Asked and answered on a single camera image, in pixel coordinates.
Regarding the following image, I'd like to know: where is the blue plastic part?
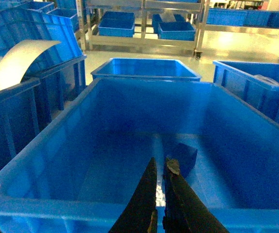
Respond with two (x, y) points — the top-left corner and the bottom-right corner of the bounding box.
(170, 143), (198, 178)

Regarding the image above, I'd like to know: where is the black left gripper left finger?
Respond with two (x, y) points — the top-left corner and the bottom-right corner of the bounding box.
(109, 157), (158, 233)

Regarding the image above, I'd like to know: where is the blue bin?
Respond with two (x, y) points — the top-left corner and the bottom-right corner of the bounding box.
(0, 78), (279, 233)
(0, 6), (86, 170)
(213, 61), (279, 124)

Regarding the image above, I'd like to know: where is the curved white sheet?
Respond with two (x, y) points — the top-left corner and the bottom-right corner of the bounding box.
(0, 40), (61, 91)

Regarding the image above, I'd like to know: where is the blue bin centre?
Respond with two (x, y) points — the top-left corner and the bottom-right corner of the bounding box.
(0, 78), (279, 233)

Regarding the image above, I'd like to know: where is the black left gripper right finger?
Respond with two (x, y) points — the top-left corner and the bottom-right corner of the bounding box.
(162, 158), (228, 233)

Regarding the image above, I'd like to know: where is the blue bin right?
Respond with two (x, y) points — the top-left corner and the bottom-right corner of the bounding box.
(213, 61), (279, 124)

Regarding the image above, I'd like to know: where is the blue bin left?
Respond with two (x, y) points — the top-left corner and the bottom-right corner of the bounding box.
(0, 6), (86, 170)

